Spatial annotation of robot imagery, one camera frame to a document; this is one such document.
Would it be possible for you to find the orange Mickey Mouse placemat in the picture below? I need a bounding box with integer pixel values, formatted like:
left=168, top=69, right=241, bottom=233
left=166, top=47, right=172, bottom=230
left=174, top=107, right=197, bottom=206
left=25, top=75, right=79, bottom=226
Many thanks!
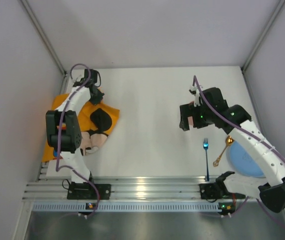
left=42, top=93, right=120, bottom=162

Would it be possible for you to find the blue metal fork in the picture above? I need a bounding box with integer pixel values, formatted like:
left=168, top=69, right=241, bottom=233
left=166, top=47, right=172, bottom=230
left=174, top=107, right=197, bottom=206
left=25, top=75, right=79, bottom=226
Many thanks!
left=203, top=138, right=210, bottom=182

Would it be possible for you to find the pink plastic cup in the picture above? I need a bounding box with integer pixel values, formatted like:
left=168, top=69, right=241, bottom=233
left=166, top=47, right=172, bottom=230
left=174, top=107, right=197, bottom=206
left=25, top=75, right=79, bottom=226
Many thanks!
left=188, top=117, right=194, bottom=126

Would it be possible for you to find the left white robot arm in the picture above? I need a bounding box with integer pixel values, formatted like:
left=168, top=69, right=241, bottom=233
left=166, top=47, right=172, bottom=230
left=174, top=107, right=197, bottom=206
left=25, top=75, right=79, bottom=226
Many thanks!
left=45, top=68, right=104, bottom=184

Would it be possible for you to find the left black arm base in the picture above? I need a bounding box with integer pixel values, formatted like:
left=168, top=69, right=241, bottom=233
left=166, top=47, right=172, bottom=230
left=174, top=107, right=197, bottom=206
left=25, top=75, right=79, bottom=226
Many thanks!
left=67, top=182, right=112, bottom=200

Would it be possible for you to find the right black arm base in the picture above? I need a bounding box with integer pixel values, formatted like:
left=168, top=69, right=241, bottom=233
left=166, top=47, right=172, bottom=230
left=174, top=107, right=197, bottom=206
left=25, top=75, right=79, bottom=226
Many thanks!
left=199, top=183, right=246, bottom=202

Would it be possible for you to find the gold ornate spoon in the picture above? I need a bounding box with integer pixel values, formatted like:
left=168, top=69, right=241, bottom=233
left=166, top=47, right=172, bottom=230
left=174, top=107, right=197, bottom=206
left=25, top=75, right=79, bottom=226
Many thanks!
left=212, top=135, right=234, bottom=167

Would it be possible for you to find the perforated cable duct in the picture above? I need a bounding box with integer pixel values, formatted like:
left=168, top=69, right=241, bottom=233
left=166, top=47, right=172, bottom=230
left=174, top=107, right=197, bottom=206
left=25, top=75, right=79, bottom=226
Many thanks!
left=32, top=201, right=236, bottom=213

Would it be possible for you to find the aluminium mounting rail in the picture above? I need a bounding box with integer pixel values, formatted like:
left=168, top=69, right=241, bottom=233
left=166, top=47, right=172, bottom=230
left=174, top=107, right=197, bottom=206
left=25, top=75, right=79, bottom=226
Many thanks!
left=22, top=163, right=205, bottom=201

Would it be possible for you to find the light blue plate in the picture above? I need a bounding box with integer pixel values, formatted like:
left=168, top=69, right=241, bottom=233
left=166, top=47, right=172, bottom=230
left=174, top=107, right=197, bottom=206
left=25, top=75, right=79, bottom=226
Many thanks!
left=226, top=141, right=265, bottom=178

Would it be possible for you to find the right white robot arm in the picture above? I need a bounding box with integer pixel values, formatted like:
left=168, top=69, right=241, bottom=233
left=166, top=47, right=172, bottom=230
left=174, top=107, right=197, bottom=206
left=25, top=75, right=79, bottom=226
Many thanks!
left=179, top=86, right=285, bottom=213

